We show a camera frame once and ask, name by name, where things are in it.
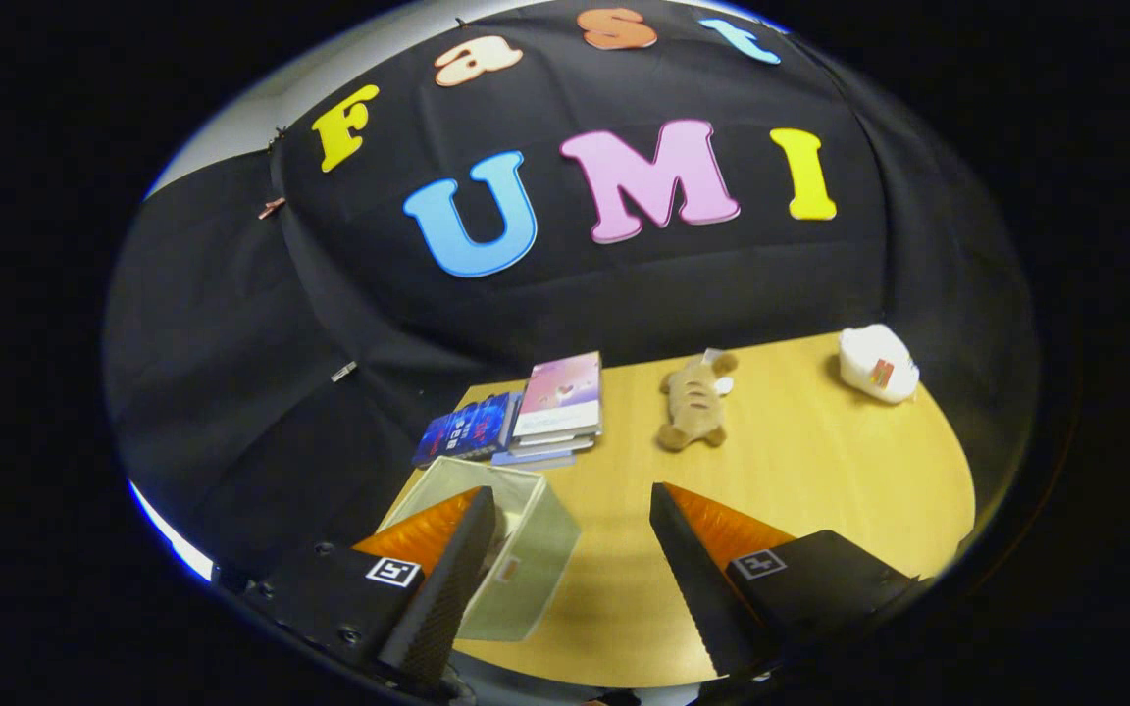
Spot grey cover book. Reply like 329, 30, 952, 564
516, 429, 597, 458

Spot light blue cover book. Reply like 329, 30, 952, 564
491, 447, 578, 471

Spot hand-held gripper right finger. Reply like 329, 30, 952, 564
649, 482, 919, 678

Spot tan plush toy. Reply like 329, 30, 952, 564
658, 349, 739, 452

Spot white plush toy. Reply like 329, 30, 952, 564
838, 324, 920, 405

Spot green fabric storage box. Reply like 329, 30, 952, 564
376, 456, 583, 643

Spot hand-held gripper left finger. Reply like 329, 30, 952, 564
236, 485, 497, 699

